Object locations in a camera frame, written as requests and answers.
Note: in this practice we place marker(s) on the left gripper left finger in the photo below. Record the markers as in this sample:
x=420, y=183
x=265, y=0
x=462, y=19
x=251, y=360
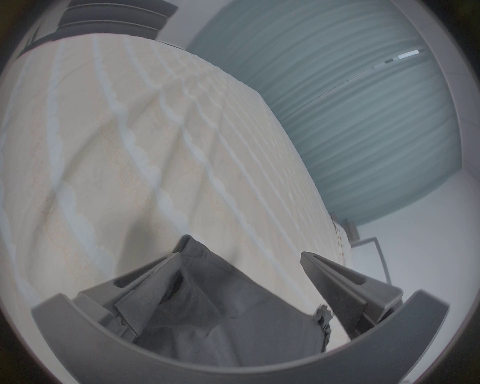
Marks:
x=142, y=288

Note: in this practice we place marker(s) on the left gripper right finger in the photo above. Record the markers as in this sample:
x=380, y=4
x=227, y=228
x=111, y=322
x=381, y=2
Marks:
x=348, y=296

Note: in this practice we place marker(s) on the black garment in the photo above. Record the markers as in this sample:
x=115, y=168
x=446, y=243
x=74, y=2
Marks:
x=232, y=318

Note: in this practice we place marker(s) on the bed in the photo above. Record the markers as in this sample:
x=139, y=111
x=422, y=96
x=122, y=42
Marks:
x=112, y=150

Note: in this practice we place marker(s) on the white printed pillow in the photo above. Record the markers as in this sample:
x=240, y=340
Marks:
x=340, y=240

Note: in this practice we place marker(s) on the grey bedside table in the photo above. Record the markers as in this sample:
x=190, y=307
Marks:
x=351, y=229

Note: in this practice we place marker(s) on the blue-green curtain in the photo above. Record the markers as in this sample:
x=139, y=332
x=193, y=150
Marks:
x=281, y=37
x=375, y=150

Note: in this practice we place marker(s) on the black chest of drawers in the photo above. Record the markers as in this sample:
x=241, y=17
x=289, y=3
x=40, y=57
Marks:
x=112, y=15

